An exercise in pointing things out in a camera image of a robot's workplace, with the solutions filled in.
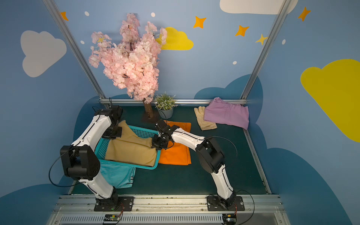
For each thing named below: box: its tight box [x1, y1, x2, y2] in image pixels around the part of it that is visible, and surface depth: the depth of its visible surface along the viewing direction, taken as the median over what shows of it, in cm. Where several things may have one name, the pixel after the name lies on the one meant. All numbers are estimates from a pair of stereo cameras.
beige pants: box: [105, 120, 158, 167], surface depth 86 cm
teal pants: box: [100, 161, 136, 189], surface depth 84 cm
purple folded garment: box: [203, 97, 250, 130], surface depth 116 cm
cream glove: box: [194, 105, 218, 131], surface depth 113 cm
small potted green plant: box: [154, 90, 179, 120], surface depth 105 cm
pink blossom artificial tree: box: [89, 13, 168, 123], surface depth 69 cm
